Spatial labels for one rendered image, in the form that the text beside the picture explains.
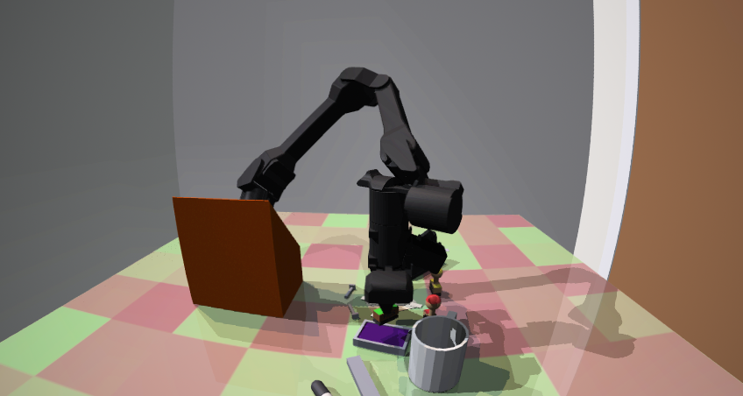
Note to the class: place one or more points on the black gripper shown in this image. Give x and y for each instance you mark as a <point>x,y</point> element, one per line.
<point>388,283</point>

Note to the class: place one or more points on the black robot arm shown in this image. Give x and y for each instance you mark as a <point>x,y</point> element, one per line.
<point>409,196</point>

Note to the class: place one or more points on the white marker with black cap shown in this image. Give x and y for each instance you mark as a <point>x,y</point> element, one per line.
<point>320,389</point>

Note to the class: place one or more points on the grey mug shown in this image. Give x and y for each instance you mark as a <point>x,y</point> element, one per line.
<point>438,345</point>

